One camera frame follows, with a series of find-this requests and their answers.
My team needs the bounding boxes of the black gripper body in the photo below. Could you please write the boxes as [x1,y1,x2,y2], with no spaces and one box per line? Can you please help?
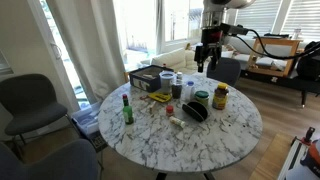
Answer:
[194,28,222,64]

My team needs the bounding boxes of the translucent plastic cups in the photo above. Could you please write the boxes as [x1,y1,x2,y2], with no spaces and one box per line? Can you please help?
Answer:
[160,71,175,93]

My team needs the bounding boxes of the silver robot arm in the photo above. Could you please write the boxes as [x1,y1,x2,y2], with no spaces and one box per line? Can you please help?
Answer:
[194,0,255,72]

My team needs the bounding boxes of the dark grey chair behind table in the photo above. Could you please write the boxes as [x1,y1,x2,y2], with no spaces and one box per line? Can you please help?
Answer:
[206,58,241,86]

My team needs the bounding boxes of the beige sofa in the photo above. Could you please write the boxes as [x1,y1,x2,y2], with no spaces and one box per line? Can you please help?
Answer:
[142,48,198,74]

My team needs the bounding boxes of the white pill bottle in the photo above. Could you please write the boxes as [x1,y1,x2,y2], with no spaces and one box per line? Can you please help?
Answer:
[176,72,183,84]

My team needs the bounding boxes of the white bottle blue cap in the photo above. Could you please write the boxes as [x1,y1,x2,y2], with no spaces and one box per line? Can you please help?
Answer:
[185,81,194,101]

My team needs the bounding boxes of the yellow lid supplement jar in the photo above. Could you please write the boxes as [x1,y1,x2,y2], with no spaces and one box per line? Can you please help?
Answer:
[212,82,229,110]

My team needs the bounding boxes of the green lid small jar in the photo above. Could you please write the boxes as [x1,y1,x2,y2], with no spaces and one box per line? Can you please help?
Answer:
[195,90,209,106]

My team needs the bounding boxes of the black glasses case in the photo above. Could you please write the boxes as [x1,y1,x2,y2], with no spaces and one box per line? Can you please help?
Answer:
[182,101,208,122]

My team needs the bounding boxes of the yellow flat tool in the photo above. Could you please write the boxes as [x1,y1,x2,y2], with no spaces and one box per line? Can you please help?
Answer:
[148,93,171,103]

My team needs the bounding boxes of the navy blue box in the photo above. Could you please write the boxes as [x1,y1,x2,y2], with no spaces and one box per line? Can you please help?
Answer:
[129,65,174,93]

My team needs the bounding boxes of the small red cap bottle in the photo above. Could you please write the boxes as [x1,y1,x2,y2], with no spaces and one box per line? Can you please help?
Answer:
[166,105,174,116]

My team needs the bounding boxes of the white tube green label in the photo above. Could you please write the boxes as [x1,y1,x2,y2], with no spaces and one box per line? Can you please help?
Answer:
[169,116,186,128]

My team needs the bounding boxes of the green glass bottle red cap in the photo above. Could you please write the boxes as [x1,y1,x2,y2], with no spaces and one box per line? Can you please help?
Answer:
[122,94,134,124]

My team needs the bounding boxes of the white curtain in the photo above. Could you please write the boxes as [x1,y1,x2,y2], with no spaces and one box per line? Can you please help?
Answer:
[47,0,125,103]

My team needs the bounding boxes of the black table base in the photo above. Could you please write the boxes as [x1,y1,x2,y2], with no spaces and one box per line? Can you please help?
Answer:
[155,172,217,180]

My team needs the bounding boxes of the clear plastic storage bin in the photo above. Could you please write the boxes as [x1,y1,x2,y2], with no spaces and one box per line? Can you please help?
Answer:
[71,102,101,135]

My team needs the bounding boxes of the dark grey chair left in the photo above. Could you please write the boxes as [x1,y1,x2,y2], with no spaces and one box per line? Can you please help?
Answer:
[0,74,70,142]

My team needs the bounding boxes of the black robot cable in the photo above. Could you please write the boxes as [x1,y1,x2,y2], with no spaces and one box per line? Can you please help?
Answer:
[220,23,320,61]

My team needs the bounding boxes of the wooden frame rack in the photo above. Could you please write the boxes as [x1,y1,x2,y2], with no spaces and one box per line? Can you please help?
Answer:
[245,38,300,77]

